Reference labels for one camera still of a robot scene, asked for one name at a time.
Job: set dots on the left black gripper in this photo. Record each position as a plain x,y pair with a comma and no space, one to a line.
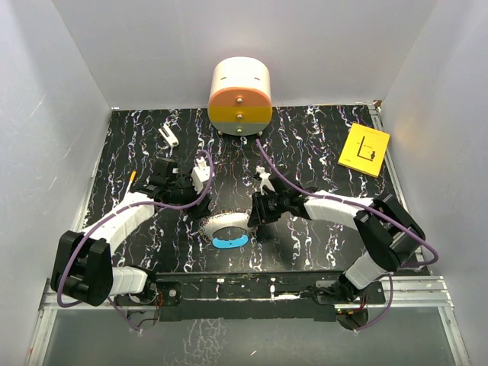
200,210

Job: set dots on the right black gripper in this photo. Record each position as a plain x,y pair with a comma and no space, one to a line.
259,213

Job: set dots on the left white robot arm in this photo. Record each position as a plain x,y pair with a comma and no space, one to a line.
83,270

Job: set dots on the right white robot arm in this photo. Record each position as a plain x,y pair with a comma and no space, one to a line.
389,234

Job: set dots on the yellow white marker pen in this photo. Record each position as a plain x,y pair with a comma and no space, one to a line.
131,180

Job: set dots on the white black stapler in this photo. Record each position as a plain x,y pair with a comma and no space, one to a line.
168,135

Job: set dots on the round three-drawer mini cabinet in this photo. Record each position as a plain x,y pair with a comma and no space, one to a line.
240,97

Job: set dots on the yellow book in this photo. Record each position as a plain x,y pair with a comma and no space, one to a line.
364,150

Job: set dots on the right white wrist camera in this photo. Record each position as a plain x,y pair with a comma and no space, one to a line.
264,180

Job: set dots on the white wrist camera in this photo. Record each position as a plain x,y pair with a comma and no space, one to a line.
264,180
200,174

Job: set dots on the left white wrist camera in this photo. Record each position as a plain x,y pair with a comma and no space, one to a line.
200,174

